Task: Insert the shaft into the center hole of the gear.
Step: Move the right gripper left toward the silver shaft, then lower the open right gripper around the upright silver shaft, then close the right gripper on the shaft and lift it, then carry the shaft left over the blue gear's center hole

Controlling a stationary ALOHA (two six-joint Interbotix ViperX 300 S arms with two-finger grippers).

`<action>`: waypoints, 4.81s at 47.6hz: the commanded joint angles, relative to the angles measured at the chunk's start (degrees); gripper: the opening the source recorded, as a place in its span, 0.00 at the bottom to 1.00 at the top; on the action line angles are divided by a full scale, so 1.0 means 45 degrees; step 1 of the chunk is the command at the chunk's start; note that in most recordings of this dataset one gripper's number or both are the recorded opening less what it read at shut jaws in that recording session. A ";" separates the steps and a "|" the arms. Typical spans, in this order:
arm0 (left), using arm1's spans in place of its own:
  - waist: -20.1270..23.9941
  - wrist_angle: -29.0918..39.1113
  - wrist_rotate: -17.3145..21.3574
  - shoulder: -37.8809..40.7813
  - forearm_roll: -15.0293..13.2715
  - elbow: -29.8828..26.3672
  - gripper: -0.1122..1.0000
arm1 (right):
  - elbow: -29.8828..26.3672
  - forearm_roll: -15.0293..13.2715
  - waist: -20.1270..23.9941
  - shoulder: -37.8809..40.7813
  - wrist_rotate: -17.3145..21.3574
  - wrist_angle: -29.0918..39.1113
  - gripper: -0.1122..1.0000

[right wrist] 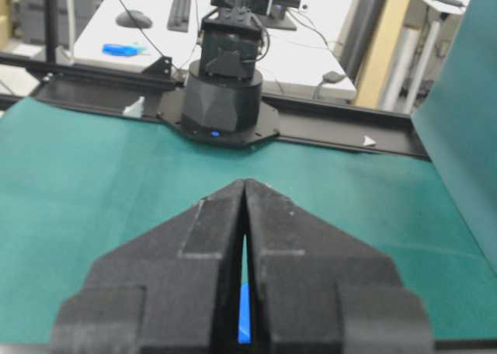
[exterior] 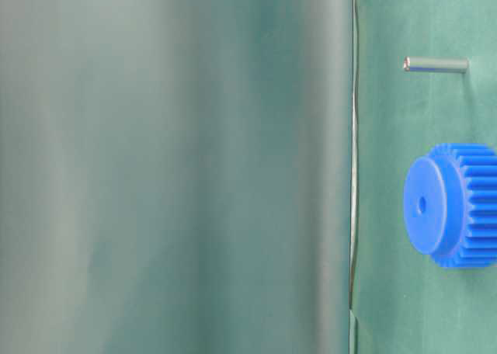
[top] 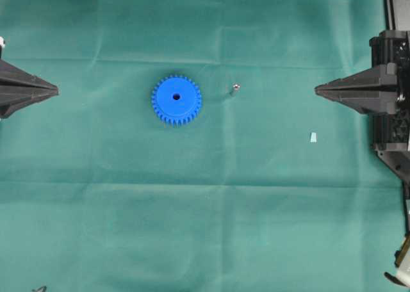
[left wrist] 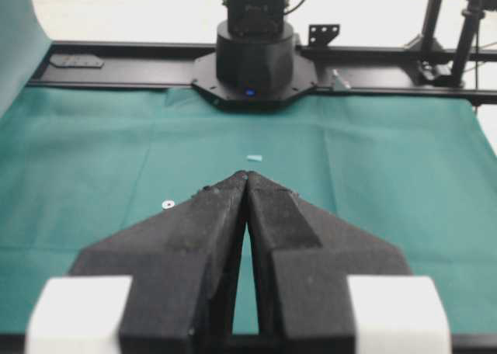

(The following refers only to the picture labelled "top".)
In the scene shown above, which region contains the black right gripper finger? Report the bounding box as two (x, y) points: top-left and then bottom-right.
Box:
(315, 90), (398, 115)
(315, 63), (397, 93)

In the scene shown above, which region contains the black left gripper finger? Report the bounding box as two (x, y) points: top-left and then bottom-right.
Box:
(1, 60), (59, 95)
(1, 92), (59, 118)

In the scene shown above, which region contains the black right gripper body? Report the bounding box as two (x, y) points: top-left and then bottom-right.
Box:
(369, 30), (409, 143)

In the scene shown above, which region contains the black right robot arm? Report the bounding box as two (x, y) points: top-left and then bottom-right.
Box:
(315, 0), (409, 152)

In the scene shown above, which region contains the blue plastic gear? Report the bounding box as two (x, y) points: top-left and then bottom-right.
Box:
(151, 75), (202, 126)

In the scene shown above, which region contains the small white paper scrap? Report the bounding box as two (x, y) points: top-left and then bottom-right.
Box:
(310, 132), (317, 143)

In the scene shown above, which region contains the green table cloth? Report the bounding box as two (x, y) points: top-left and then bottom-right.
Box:
(1, 0), (405, 291)

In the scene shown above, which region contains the black camera cable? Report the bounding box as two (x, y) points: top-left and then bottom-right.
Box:
(374, 144), (410, 241)

